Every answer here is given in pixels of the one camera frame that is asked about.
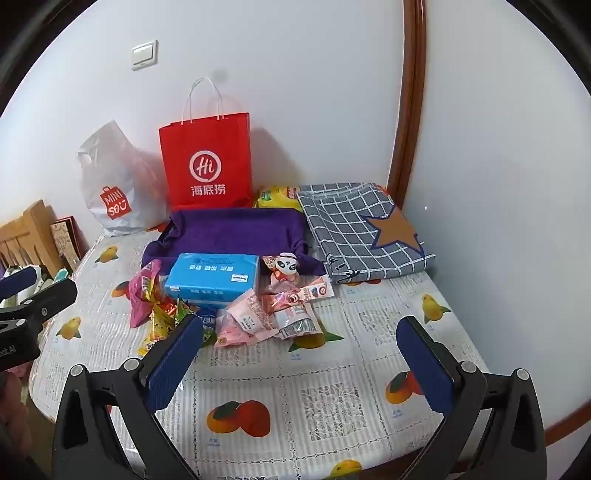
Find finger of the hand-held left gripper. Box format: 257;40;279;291
14;278;78;330
0;266;38;301

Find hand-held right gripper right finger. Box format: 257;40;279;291
396;316;548;480

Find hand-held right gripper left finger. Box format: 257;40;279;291
53;315;206;480

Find yellow snack packet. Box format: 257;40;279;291
139;298;178;357

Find green snack packet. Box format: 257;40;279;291
175;298;218;349

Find light pink snack packet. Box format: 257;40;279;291
215;290;280;348

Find pink yellow-edged snack packet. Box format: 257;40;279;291
128;259;163;329

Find panda print snack packet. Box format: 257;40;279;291
262;251;302;292

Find purple cloth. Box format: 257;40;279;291
141;208;326;278

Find pink strawberry snack packet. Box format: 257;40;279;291
260;276;334;319

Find brown framed picture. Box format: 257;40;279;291
50;215;90;273

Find blue tissue pack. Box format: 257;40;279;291
164;252;260;309

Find fruit print tablecloth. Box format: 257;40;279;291
28;226;497;480

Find white plastic shopping bag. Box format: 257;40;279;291
76;120;169;237

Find brown wooden baseboard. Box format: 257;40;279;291
542;394;591;449

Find grey checked star cloth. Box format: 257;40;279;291
295;182;437;283

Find yellow chips bag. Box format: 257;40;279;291
252;185;305;213

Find red paper shopping bag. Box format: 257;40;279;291
158;78;254;210

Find white wall light switch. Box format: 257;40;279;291
130;41;158;71

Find brown wooden door frame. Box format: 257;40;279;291
385;0;428;210

